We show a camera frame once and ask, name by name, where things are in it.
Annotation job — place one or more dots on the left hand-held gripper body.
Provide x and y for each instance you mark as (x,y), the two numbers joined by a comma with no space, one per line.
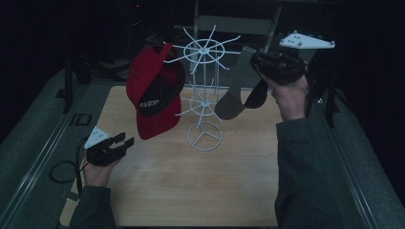
(102,154)

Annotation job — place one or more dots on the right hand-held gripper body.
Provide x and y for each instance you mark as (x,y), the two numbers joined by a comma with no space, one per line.
(283,68)

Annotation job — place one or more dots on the red baseball cap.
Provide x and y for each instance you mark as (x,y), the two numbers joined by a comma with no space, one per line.
(146,76)

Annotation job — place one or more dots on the person's right hand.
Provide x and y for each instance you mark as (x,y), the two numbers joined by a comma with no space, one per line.
(291,98)

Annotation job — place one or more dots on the grey tape piece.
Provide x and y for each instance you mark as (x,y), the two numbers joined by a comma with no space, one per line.
(72,196)

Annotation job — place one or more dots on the black metal stand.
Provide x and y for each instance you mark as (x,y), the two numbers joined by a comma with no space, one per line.
(331,95)
(67,82)

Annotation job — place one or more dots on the grey metal desk frame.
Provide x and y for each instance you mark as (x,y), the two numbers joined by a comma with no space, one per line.
(235,24)

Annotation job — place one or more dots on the black floor bracket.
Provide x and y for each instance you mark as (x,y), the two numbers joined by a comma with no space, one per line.
(81,119)

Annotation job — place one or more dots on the metal frame rail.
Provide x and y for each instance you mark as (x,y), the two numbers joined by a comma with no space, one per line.
(38,159)
(353,178)

